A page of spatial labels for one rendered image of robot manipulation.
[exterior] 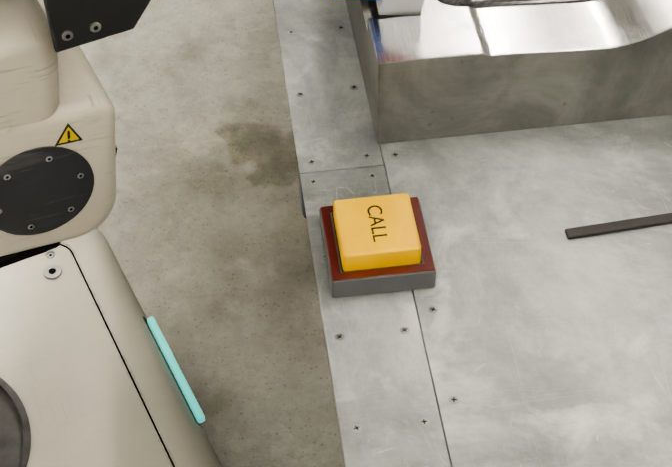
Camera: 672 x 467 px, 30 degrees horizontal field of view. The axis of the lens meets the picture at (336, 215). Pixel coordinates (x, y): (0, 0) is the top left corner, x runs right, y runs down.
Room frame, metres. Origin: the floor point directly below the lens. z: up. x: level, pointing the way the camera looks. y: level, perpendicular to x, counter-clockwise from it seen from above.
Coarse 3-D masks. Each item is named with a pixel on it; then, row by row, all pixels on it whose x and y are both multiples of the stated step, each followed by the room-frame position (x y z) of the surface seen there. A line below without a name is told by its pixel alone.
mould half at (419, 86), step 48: (432, 0) 0.87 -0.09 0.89; (624, 0) 0.86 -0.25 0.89; (384, 48) 0.80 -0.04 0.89; (432, 48) 0.80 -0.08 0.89; (480, 48) 0.80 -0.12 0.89; (528, 48) 0.80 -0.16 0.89; (576, 48) 0.80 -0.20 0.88; (624, 48) 0.81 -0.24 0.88; (384, 96) 0.78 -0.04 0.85; (432, 96) 0.79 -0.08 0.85; (480, 96) 0.79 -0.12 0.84; (528, 96) 0.80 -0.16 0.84; (576, 96) 0.80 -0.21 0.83; (624, 96) 0.81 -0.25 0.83
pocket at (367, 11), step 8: (360, 0) 0.89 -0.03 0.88; (368, 0) 0.89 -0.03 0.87; (368, 8) 0.88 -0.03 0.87; (376, 8) 0.89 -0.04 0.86; (368, 16) 0.86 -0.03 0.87; (376, 16) 0.88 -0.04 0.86; (384, 16) 0.88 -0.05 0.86; (392, 16) 0.88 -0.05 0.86; (400, 16) 0.88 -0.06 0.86; (408, 16) 0.88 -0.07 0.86
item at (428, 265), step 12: (324, 216) 0.68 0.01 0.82; (420, 216) 0.68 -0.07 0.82; (324, 228) 0.67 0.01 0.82; (420, 228) 0.67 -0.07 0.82; (420, 240) 0.65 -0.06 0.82; (336, 252) 0.64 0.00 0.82; (336, 264) 0.63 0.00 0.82; (420, 264) 0.63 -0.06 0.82; (432, 264) 0.63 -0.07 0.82; (336, 276) 0.62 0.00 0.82; (348, 276) 0.62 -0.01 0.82; (360, 276) 0.62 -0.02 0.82; (372, 276) 0.62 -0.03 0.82
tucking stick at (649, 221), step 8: (648, 216) 0.69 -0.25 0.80; (656, 216) 0.69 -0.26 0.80; (664, 216) 0.69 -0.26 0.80; (600, 224) 0.68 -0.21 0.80; (608, 224) 0.68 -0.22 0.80; (616, 224) 0.68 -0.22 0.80; (624, 224) 0.68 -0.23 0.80; (632, 224) 0.68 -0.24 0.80; (640, 224) 0.68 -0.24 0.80; (648, 224) 0.68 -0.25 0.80; (656, 224) 0.68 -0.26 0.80; (664, 224) 0.68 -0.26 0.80; (568, 232) 0.67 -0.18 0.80; (576, 232) 0.67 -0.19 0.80; (584, 232) 0.67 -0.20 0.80; (592, 232) 0.67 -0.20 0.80; (600, 232) 0.67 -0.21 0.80; (608, 232) 0.67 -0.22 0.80
